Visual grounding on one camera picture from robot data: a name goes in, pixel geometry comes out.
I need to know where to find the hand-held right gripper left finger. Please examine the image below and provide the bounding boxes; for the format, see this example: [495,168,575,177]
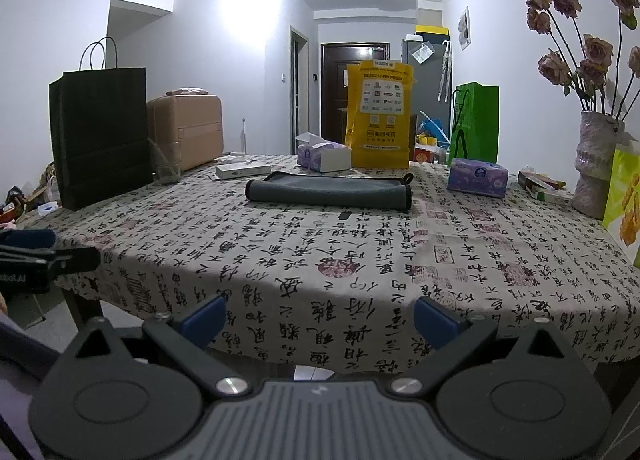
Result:
[74,294,252,402]

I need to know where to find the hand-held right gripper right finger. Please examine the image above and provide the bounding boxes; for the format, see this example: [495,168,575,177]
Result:
[389,296,572,398]

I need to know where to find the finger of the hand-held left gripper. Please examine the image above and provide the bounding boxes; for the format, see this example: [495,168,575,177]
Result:
[0,228,57,255]
[30,246,101,276]

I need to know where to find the grey towel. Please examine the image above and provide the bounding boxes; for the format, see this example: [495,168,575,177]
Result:
[244,170,414,214]

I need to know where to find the dark table leg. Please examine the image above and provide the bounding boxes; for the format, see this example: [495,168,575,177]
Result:
[60,284,104,337]

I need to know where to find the calligraphy printed tablecloth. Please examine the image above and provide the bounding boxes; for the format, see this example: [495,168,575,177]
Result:
[17,154,638,366]

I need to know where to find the black paper bag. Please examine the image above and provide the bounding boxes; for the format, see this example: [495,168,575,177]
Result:
[48,36,155,212]

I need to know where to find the clear glass cup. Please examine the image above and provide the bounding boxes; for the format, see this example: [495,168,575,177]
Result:
[147,137,182,185]

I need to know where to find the purple tissue pack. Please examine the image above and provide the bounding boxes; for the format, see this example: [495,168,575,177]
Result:
[295,132,347,172]
[446,158,509,200]

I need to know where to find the flat white box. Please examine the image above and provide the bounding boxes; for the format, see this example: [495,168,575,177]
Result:
[215,162,272,180]

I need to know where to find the white green small box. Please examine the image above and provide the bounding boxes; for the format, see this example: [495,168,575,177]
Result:
[531,187,574,205]

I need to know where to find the orange small box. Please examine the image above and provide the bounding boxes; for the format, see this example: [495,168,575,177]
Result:
[517,169,567,192]

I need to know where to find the beige suitcase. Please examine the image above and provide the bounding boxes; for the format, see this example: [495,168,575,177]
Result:
[146,87,225,174]

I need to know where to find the blue plastic bag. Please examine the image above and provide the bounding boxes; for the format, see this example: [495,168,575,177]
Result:
[417,112,452,142]

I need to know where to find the green paper bag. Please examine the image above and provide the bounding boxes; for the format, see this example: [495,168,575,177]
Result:
[448,82,500,167]

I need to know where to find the yellow printed bag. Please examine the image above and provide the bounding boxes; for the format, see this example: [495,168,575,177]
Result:
[344,59,415,170]

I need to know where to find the white textured vase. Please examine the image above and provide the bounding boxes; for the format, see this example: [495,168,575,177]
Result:
[571,110,626,220]

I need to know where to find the yellow-green paper bag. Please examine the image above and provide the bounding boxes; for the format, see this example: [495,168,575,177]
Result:
[602,142,640,269]

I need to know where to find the grey refrigerator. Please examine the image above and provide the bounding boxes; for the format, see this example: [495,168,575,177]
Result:
[401,35,452,146]

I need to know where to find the white folded umbrella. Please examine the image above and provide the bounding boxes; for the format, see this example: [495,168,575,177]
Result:
[436,39,454,102]

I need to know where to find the dark brown door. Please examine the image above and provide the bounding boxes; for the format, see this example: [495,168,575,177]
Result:
[320,42,390,142]

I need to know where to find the dried rose bouquet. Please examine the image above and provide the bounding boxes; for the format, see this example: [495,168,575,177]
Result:
[524,0,640,119]

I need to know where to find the wall picture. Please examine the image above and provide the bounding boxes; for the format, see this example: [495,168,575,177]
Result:
[457,5,472,51]

